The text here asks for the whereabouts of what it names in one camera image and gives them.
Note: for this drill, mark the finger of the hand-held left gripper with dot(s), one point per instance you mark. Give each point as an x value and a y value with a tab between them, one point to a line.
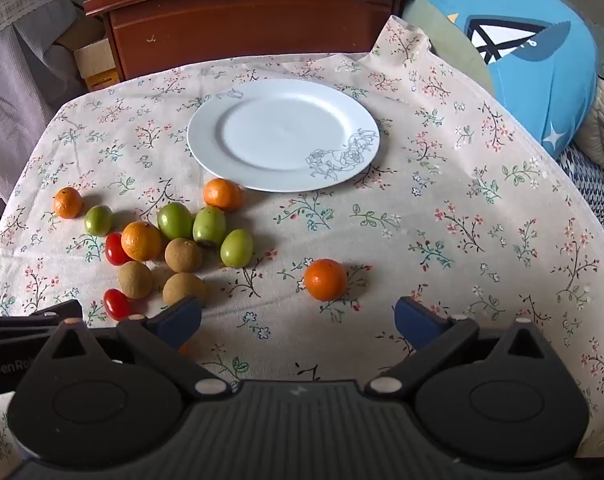
62	311

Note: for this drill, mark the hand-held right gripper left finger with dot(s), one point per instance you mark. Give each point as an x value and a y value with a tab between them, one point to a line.
179	317

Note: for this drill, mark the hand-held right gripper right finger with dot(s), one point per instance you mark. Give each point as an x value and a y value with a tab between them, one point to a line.
416	320

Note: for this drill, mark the brown longan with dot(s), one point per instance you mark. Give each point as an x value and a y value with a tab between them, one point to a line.
135	279
184	286
183	255

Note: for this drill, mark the red cherry tomato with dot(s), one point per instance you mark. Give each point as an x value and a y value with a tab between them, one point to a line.
115	248
117	304

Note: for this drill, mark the green jujube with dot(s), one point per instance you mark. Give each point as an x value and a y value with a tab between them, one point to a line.
209	226
174	220
236	247
98	220

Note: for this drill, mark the white plate with flower print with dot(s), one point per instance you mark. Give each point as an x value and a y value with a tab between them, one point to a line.
282	135

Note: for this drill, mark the floral tablecloth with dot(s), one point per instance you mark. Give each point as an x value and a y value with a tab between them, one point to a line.
431	260

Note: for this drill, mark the lilac cloth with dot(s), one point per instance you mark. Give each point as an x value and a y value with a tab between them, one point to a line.
22	100

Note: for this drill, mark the blue and white patterned cloth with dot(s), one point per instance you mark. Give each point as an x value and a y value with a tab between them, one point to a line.
596	195

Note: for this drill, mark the white and yellow cardboard box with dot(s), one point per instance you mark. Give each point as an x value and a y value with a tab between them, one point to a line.
94	62

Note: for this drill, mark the beige quilted cushion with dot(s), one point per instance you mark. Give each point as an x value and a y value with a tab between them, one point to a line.
601	130

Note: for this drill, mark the brown cardboard box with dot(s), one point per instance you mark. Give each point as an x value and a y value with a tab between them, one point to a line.
79	32

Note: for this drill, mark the brown wooden nightstand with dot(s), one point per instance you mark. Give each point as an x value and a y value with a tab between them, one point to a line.
257	25

